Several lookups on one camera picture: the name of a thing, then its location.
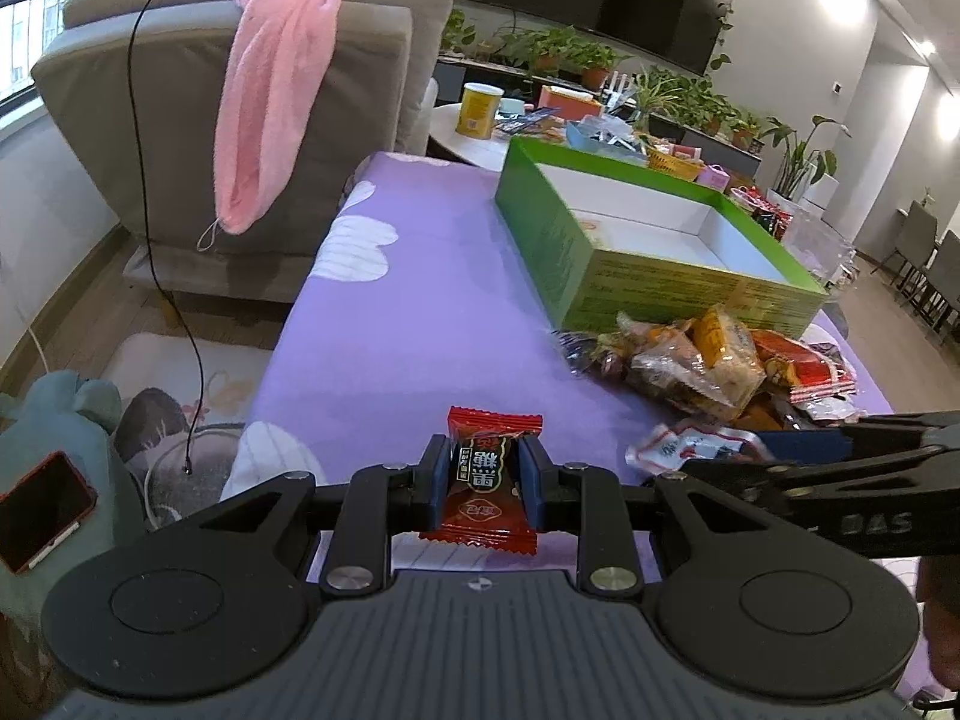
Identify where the clear glass mug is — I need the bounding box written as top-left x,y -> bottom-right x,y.
781,202 -> 859,293

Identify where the red checkered snack bag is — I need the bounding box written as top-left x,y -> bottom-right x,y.
750,327 -> 857,405

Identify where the grey sofa armchair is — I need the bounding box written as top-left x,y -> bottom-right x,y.
32,0 -> 454,302

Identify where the black cable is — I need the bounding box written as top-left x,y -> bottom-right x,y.
125,0 -> 226,475

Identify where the pink small box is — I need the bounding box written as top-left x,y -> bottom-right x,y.
695,164 -> 731,193

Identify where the yellow tin can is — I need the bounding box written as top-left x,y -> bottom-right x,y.
455,82 -> 503,140

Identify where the green cardboard box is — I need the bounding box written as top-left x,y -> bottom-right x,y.
494,137 -> 827,337

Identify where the yellow bread snack bag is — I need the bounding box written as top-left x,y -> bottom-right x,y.
692,305 -> 766,421

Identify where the pink towel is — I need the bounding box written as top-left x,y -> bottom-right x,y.
213,0 -> 342,236

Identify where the yellow wicker basket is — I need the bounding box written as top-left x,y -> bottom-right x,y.
647,148 -> 706,182

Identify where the tall leafy potted plant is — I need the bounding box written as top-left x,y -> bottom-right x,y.
761,114 -> 853,200

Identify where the purple tablecloth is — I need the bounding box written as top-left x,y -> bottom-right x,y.
220,149 -> 895,579

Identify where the white round coffee table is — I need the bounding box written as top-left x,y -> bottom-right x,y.
430,104 -> 509,172

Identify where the teal plush cushion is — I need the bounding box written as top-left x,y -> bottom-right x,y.
0,371 -> 145,629

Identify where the red smartphone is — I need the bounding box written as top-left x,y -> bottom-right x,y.
0,452 -> 98,575

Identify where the red black candy packet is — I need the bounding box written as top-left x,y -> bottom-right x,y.
420,406 -> 544,556

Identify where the clear cookie snack bag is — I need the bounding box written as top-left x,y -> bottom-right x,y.
617,312 -> 734,421

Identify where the blue grey tray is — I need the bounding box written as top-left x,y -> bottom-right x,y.
565,115 -> 647,166

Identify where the orange tissue box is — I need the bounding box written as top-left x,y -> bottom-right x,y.
537,85 -> 604,122

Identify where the white red snack packet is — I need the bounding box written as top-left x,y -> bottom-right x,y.
625,419 -> 773,476

